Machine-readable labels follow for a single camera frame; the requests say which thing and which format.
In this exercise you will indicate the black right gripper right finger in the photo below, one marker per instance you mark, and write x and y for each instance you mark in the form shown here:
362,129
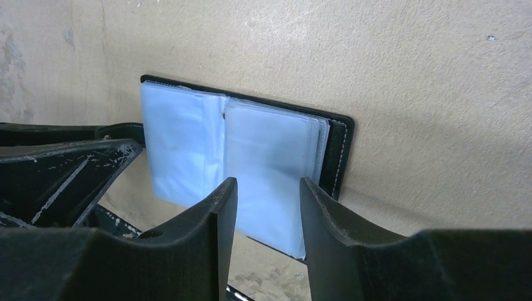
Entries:
351,258

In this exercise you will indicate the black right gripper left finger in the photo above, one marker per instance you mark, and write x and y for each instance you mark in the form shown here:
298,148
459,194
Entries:
185,258

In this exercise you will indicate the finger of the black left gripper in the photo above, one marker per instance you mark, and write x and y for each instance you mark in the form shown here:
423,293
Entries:
58,185
28,134

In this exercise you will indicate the black leather card holder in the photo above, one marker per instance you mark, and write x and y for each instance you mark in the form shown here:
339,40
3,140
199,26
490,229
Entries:
197,136

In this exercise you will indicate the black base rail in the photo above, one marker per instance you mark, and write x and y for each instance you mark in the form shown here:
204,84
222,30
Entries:
106,220

